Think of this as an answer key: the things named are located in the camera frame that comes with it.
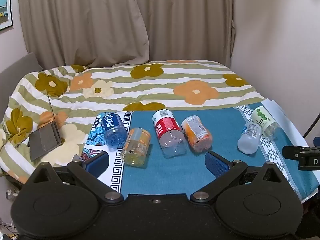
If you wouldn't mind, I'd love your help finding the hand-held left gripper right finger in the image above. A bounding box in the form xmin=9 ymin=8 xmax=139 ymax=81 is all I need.
xmin=190 ymin=151 xmax=292 ymax=203

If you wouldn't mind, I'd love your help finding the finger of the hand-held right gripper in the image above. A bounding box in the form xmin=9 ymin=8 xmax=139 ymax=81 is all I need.
xmin=282 ymin=145 xmax=307 ymax=159

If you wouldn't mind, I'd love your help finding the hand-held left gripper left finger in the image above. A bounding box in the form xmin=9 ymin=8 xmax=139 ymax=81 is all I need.
xmin=24 ymin=151 xmax=124 ymax=203

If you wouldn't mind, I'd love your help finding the orange label plastic cup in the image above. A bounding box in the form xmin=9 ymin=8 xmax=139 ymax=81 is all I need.
xmin=181 ymin=115 xmax=213 ymax=153

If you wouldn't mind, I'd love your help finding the white blue label plastic cup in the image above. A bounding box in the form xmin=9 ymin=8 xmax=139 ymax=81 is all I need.
xmin=237 ymin=122 xmax=262 ymax=155

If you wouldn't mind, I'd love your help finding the yellow label plastic cup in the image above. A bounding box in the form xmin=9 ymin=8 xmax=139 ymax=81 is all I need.
xmin=120 ymin=127 xmax=152 ymax=167

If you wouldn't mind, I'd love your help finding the green dotted label plastic cup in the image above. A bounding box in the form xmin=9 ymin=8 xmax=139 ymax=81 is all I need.
xmin=251 ymin=106 xmax=279 ymax=138

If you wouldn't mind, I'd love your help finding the red label plastic cup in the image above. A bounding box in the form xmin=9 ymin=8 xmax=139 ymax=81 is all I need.
xmin=152 ymin=109 xmax=187 ymax=158

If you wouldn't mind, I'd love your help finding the teal patterned table cloth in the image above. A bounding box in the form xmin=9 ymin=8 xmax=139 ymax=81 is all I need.
xmin=82 ymin=102 xmax=320 ymax=204

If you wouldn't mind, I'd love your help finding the white sheet under cloth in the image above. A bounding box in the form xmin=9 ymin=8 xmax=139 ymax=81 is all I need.
xmin=262 ymin=99 xmax=320 ymax=204

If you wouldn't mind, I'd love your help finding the grey open laptop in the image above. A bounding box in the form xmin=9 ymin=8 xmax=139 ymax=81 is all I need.
xmin=28 ymin=91 xmax=62 ymax=162

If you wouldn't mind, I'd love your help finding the clear plastic object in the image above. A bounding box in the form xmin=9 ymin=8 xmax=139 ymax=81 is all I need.
xmin=5 ymin=188 xmax=20 ymax=201

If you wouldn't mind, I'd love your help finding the floral striped blanket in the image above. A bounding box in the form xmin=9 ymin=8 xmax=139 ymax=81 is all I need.
xmin=0 ymin=59 xmax=265 ymax=184

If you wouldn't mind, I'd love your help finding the grey padded headboard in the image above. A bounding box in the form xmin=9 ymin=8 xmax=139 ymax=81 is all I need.
xmin=0 ymin=52 xmax=43 ymax=120

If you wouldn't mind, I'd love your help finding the beige curtain panel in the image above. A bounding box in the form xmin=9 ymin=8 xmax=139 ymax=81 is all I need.
xmin=18 ymin=0 xmax=150 ymax=68
xmin=131 ymin=0 xmax=237 ymax=68

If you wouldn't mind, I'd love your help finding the black cable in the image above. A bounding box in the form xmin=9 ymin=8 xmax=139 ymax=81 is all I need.
xmin=303 ymin=112 xmax=320 ymax=138

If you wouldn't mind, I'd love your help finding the framed wall picture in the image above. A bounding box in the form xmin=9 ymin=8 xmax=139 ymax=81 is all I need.
xmin=0 ymin=0 xmax=13 ymax=32

